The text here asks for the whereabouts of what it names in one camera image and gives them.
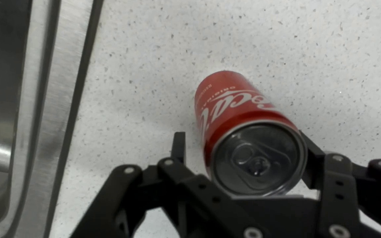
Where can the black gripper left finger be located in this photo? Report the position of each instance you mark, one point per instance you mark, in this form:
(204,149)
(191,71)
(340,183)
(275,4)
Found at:
(191,203)

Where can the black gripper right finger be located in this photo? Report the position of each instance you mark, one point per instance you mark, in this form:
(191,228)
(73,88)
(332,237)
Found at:
(345,190)

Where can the red cola can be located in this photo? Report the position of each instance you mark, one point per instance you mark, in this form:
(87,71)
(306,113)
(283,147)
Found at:
(250,149)

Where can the stainless steel double sink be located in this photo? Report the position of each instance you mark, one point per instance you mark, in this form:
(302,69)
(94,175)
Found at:
(45,49)

